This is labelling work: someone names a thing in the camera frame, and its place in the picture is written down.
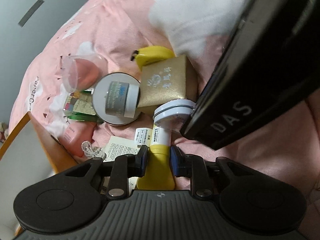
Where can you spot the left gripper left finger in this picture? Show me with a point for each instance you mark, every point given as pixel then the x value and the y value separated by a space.
pixel 125 167

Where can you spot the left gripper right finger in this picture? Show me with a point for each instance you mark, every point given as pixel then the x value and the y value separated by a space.
pixel 193 167

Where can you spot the yellow white tube bottle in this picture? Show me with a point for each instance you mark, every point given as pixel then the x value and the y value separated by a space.
pixel 167 117

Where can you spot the small grey cream jar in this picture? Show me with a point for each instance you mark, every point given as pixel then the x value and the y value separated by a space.
pixel 121 99

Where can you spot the gold jewelry box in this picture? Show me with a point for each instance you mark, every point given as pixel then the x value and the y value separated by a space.
pixel 167 80

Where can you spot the yellow tape measure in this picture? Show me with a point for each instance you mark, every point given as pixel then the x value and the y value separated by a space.
pixel 151 54

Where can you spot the white printed paper leaflet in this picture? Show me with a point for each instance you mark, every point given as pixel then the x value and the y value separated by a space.
pixel 120 146

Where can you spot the clear plastic wrapper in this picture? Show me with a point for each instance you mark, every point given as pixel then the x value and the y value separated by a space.
pixel 92 151

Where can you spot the pink small box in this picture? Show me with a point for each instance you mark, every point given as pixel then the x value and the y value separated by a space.
pixel 75 134

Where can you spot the white round compact case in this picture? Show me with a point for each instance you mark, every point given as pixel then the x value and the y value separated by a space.
pixel 99 98

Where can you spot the green glass bottle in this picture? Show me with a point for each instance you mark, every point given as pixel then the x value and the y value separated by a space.
pixel 79 106

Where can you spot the pink cloud-print bedspread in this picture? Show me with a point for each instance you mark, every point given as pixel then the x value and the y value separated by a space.
pixel 286 149

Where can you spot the orange cardboard storage box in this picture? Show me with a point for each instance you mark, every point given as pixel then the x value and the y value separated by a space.
pixel 29 155

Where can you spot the pink sponge in clear case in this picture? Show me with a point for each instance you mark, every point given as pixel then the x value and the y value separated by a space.
pixel 81 72

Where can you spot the grey wall plate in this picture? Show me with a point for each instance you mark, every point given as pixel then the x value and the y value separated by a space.
pixel 30 12

